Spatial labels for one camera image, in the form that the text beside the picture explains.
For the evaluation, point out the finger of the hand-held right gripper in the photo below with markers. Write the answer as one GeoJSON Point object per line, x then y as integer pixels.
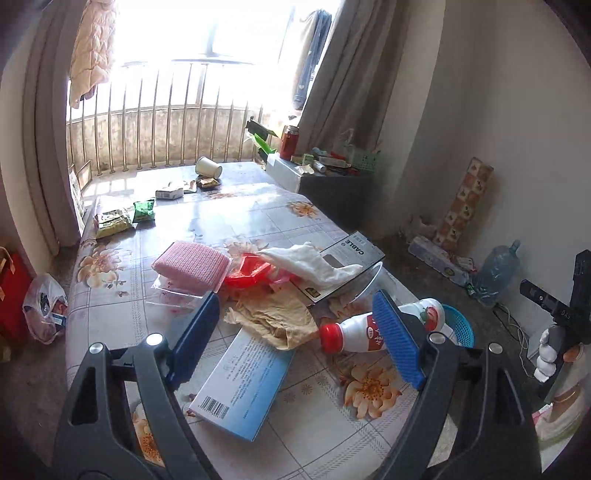
{"type": "Point", "coordinates": [538, 295]}

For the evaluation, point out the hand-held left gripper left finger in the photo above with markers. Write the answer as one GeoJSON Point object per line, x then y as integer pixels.
{"type": "Point", "coordinates": [194, 339]}

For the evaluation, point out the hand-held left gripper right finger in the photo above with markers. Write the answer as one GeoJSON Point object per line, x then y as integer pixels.
{"type": "Point", "coordinates": [398, 341]}

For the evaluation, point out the blue plastic basket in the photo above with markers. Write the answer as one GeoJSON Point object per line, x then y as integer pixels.
{"type": "Point", "coordinates": [459, 325]}

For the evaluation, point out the white cloth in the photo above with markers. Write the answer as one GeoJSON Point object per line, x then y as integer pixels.
{"type": "Point", "coordinates": [314, 263]}

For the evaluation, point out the person's right forearm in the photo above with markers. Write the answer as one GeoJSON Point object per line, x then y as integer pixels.
{"type": "Point", "coordinates": [565, 398]}

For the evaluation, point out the person's right hand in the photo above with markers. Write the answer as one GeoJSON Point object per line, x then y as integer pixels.
{"type": "Point", "coordinates": [545, 357]}

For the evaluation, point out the white bottle with red cap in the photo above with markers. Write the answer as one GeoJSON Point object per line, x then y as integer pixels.
{"type": "Point", "coordinates": [353, 334]}

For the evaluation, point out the large blue water jug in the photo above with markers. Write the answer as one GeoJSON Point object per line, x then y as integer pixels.
{"type": "Point", "coordinates": [496, 272]}

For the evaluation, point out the clear plastic tray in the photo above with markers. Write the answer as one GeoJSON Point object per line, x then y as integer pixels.
{"type": "Point", "coordinates": [173, 293]}

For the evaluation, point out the clear plastic bowl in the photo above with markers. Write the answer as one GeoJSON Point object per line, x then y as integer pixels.
{"type": "Point", "coordinates": [364, 286]}

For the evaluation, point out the flat blue and white box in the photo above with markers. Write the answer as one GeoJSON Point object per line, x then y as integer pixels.
{"type": "Point", "coordinates": [244, 387]}

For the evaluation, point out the pink scrub sponge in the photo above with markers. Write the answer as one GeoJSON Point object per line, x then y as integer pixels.
{"type": "Point", "coordinates": [191, 265]}

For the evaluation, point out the red plastic bag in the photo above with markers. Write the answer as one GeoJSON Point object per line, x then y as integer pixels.
{"type": "Point", "coordinates": [247, 272]}

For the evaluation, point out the crumpled brown paper bag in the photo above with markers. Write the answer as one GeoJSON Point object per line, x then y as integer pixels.
{"type": "Point", "coordinates": [277, 318]}

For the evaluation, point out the long white package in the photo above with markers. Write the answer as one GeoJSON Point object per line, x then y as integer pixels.
{"type": "Point", "coordinates": [436, 256]}

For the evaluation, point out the patterned long box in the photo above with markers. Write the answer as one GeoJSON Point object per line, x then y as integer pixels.
{"type": "Point", "coordinates": [464, 205]}

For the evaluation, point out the pink cloth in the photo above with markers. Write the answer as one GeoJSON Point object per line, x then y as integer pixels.
{"type": "Point", "coordinates": [541, 414]}

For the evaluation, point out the small white sack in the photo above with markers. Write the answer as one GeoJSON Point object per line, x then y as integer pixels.
{"type": "Point", "coordinates": [427, 226]}

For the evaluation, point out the green snack packet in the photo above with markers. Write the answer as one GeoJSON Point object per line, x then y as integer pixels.
{"type": "Point", "coordinates": [144, 211]}

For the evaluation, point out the yellow-green snack packet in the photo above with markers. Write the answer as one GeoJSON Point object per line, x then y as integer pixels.
{"type": "Point", "coordinates": [113, 224]}

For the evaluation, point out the small white and green box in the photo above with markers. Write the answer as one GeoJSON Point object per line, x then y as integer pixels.
{"type": "Point", "coordinates": [168, 194]}

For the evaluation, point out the white plastic bag with items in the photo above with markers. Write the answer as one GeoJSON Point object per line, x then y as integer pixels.
{"type": "Point", "coordinates": [44, 309]}

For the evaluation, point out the dark cabinet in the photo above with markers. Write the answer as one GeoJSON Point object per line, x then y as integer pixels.
{"type": "Point", "coordinates": [337, 198]}

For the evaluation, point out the brown snack wrapper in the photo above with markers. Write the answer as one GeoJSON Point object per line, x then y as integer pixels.
{"type": "Point", "coordinates": [207, 182]}

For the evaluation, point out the paper cup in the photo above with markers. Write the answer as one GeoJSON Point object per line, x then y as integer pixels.
{"type": "Point", "coordinates": [207, 167]}

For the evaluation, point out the slotted plastic storage basket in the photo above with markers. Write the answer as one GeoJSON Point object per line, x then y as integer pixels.
{"type": "Point", "coordinates": [364, 161]}

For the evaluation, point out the red and white flat box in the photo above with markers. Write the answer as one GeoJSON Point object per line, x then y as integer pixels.
{"type": "Point", "coordinates": [333, 161]}

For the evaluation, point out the picture frames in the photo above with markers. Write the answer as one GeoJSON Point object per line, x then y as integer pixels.
{"type": "Point", "coordinates": [79, 184]}

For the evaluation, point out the white tube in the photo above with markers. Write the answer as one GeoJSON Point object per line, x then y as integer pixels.
{"type": "Point", "coordinates": [318, 166]}

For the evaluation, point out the green plastic dustpan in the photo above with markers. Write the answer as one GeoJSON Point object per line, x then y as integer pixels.
{"type": "Point", "coordinates": [264, 145]}

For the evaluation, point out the clear plastic bag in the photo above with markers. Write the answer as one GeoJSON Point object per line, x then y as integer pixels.
{"type": "Point", "coordinates": [346, 141]}

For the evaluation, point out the red thermos flask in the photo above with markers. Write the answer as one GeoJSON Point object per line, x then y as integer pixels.
{"type": "Point", "coordinates": [288, 143]}

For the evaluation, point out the black flat device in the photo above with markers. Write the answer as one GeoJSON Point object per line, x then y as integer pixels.
{"type": "Point", "coordinates": [258, 127]}

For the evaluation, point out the metal balcony railing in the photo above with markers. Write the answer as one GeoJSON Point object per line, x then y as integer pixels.
{"type": "Point", "coordinates": [152, 120]}

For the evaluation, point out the beige curtain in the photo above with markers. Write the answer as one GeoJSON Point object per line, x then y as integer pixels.
{"type": "Point", "coordinates": [51, 138]}
{"type": "Point", "coordinates": [355, 69]}

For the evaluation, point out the hanging blue clothes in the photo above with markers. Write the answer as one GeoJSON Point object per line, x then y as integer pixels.
{"type": "Point", "coordinates": [311, 60]}

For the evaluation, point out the pink quilted jacket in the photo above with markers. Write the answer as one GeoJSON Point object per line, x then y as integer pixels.
{"type": "Point", "coordinates": [92, 50]}

